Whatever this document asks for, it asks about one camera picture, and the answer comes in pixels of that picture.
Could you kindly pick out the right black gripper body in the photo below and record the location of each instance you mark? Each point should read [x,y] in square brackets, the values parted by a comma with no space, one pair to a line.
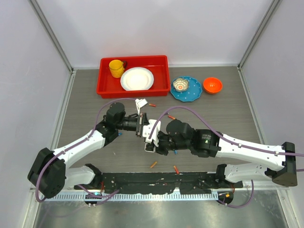
[166,144]

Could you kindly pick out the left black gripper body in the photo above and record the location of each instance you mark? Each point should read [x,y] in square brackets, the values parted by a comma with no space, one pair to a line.
[132,124]

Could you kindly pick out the white remote control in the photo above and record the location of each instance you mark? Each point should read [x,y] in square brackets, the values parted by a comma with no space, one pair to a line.
[152,126]

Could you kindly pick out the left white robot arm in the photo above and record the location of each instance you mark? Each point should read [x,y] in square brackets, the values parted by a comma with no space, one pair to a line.
[52,169]

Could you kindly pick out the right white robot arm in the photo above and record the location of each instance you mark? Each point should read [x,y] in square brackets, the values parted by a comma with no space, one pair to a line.
[261,162]

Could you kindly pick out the red battery near base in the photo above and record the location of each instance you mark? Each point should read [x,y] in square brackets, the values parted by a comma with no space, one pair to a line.
[176,170]

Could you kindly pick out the white paper plate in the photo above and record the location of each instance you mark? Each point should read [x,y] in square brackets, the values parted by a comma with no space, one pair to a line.
[136,79]

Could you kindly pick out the red plastic tray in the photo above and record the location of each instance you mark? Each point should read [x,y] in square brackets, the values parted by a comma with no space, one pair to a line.
[110,87]

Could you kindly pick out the blue dotted plate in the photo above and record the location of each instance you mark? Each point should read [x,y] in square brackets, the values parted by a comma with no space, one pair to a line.
[193,93]

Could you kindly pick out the small patterned bowl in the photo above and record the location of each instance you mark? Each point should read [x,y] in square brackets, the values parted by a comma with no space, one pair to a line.
[180,84]

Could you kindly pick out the yellow mug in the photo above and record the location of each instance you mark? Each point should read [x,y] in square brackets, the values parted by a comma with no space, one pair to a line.
[117,68]

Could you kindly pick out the orange plastic bowl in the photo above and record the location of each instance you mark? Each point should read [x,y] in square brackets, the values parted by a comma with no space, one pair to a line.
[212,85]

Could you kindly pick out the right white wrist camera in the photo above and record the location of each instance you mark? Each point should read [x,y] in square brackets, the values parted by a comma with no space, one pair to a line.
[152,135]

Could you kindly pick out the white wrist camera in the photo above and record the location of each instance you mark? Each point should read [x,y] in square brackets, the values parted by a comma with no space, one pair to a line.
[140,103]
[152,135]

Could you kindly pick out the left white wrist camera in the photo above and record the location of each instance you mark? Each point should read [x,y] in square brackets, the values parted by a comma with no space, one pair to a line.
[140,103]

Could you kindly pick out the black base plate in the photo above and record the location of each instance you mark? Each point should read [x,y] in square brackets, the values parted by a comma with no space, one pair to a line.
[160,183]

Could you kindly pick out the slotted cable duct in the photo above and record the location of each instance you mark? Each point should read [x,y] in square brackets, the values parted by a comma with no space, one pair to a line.
[175,196]

